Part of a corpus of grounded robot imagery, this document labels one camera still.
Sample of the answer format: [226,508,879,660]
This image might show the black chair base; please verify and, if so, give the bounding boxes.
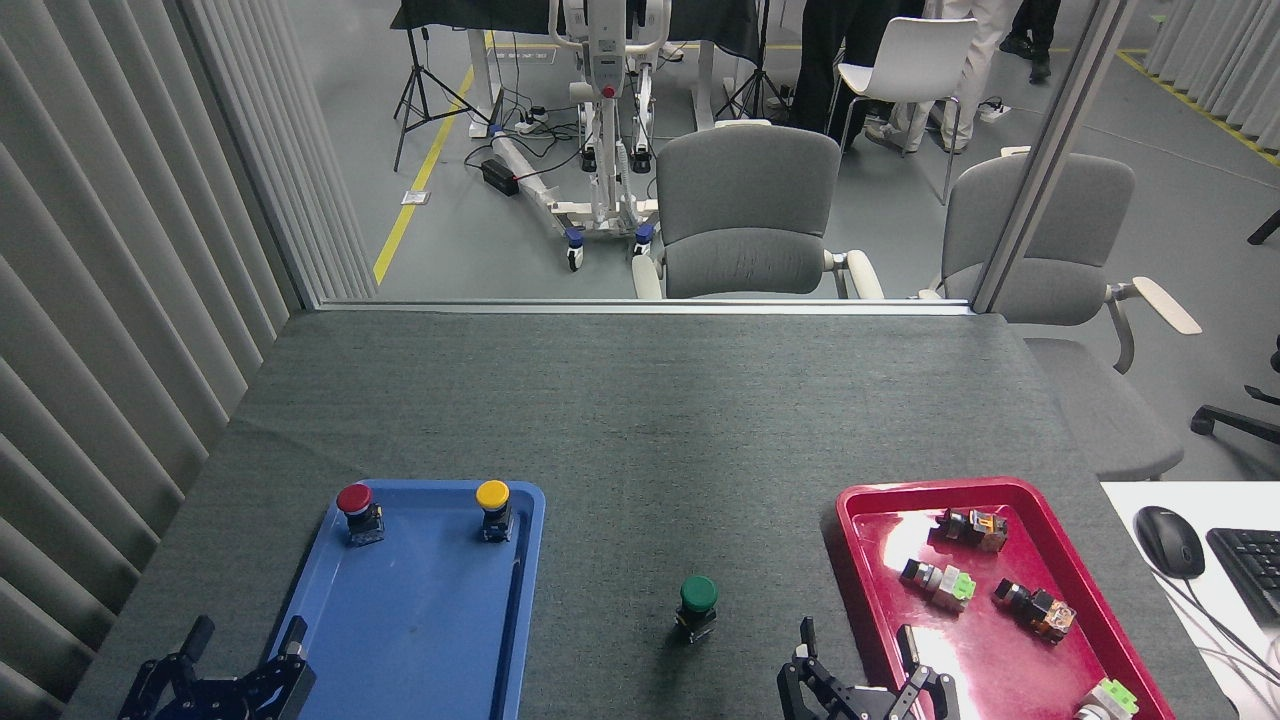
[1190,335,1280,446]

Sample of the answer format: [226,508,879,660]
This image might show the black mouse cable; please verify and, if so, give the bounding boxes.
[1165,575,1280,691]

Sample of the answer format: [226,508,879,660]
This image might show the green push button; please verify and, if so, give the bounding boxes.
[675,575,720,644]

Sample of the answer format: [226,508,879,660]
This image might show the grey pleated curtain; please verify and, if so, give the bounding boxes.
[0,0,301,720]
[1143,0,1280,167]

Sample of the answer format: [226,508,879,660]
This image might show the blue plastic tray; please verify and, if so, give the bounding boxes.
[245,479,547,720]

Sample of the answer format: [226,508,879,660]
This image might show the white desk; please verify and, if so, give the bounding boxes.
[1100,480,1280,720]

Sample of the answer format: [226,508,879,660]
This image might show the red push button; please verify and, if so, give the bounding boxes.
[335,483,386,548]

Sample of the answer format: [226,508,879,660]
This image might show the black switch with orange base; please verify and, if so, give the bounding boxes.
[992,578,1078,644]

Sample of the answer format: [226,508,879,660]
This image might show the black tripod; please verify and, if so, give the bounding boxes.
[393,25,491,173]
[715,0,806,129]

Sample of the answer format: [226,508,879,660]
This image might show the white stand on wheels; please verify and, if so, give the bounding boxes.
[490,0,673,273]

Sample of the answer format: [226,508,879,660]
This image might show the red plastic tray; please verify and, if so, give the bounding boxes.
[835,477,1176,720]

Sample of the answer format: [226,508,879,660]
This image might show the black keyboard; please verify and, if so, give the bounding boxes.
[1206,527,1280,626]

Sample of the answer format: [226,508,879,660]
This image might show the white switch with green base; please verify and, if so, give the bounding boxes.
[1073,677,1140,720]

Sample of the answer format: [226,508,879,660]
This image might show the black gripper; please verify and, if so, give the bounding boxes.
[778,618,961,720]
[118,616,316,720]

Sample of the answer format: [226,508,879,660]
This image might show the grey office chair, cream armrests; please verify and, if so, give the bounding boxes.
[632,120,885,301]
[918,146,1203,481]

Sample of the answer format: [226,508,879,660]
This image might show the silver frame post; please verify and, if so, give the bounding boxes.
[970,0,1146,314]
[165,0,323,311]

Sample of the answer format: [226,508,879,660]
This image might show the table with black cloth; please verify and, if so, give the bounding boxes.
[390,0,766,136]

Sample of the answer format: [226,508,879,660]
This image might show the black computer mouse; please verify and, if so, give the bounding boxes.
[1134,505,1207,580]

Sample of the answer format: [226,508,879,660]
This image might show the silver table rail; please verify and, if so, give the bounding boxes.
[315,298,976,317]

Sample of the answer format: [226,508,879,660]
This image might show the grey switch with green base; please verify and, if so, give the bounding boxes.
[899,558,977,613]

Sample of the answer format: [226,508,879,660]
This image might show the black switch with orange window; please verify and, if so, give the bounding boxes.
[928,507,1009,554]

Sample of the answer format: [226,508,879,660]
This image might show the white plastic chair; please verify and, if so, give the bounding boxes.
[835,17,979,206]

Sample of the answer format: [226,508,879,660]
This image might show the yellow push button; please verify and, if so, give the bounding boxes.
[475,480,515,544]

